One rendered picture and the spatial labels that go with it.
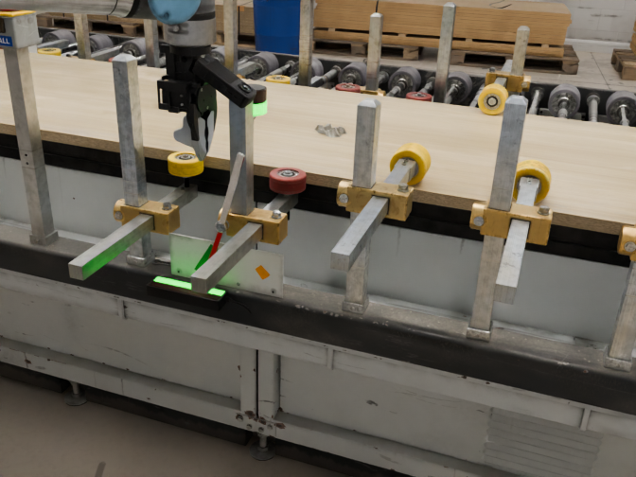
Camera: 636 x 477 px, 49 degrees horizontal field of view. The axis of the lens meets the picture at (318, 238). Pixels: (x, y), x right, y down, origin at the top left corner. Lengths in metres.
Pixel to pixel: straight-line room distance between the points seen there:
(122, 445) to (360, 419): 0.71
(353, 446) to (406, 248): 0.61
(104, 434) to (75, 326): 0.33
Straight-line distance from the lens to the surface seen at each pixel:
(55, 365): 2.30
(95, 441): 2.23
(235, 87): 1.25
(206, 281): 1.21
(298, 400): 1.95
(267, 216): 1.41
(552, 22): 7.13
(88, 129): 1.88
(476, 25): 7.11
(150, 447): 2.18
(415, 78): 2.80
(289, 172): 1.53
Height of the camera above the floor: 1.46
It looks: 26 degrees down
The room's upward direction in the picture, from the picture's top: 2 degrees clockwise
